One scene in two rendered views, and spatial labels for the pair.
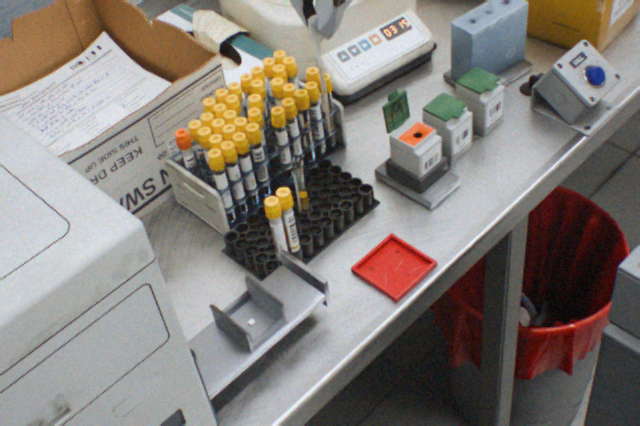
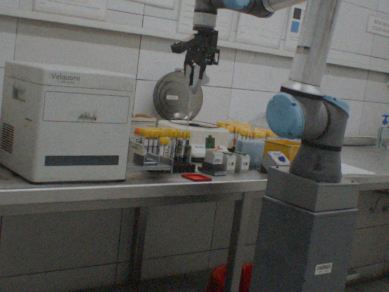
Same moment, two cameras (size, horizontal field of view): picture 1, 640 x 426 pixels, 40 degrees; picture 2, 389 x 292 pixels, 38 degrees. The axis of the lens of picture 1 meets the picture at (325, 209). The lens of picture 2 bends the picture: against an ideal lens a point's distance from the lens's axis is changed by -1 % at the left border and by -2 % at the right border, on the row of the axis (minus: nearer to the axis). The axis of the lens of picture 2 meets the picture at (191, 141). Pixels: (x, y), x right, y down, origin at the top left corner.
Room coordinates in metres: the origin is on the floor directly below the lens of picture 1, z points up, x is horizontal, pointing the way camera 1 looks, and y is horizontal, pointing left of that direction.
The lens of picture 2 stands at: (-1.13, -0.06, 1.23)
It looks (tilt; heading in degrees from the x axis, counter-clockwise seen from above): 8 degrees down; 1
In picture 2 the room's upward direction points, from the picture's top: 7 degrees clockwise
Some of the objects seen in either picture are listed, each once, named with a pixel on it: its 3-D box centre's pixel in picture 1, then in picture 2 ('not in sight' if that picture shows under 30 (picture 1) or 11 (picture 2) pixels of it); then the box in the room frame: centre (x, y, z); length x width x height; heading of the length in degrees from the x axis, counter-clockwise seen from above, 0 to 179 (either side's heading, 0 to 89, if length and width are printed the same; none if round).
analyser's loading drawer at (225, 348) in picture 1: (234, 333); (138, 162); (0.54, 0.11, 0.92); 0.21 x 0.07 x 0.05; 129
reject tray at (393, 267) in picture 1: (394, 266); (196, 177); (0.63, -0.07, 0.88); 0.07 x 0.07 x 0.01; 39
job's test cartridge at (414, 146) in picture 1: (415, 153); (213, 159); (0.76, -0.11, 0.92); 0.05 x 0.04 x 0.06; 40
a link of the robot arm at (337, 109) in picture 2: not in sight; (324, 118); (0.49, -0.40, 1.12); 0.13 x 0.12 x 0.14; 132
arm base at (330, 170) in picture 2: not in sight; (318, 159); (0.50, -0.40, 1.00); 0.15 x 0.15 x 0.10
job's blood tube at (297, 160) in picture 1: (301, 190); (171, 153); (0.72, 0.02, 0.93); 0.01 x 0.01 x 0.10; 40
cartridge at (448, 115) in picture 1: (447, 127); (227, 162); (0.81, -0.16, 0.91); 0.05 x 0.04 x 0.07; 39
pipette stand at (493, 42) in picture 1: (488, 44); (248, 154); (0.95, -0.25, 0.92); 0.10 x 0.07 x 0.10; 121
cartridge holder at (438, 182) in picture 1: (416, 170); (212, 167); (0.76, -0.11, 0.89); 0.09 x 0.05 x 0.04; 40
